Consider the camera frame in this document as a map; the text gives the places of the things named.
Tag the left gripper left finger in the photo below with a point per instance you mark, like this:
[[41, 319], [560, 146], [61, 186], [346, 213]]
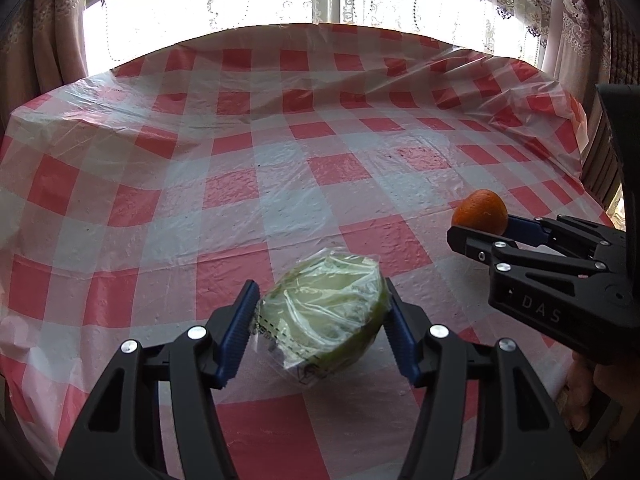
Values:
[[117, 434]]

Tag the green fruit half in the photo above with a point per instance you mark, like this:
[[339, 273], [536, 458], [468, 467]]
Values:
[[321, 316]]

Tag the orange tangerine front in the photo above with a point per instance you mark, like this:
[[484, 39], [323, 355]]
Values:
[[484, 211]]

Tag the left pink curtain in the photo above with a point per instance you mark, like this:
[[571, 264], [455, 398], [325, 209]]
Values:
[[43, 49]]

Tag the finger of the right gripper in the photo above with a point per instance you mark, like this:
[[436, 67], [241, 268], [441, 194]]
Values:
[[570, 236], [523, 277]]

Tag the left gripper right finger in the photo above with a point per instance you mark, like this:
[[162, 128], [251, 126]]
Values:
[[519, 433]]

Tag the red white checkered tablecloth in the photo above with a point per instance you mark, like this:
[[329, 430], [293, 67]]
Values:
[[136, 202]]

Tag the pink curtain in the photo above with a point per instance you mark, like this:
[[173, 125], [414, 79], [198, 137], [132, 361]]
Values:
[[43, 49], [590, 43]]

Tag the right pink curtain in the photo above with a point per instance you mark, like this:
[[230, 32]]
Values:
[[590, 43]]

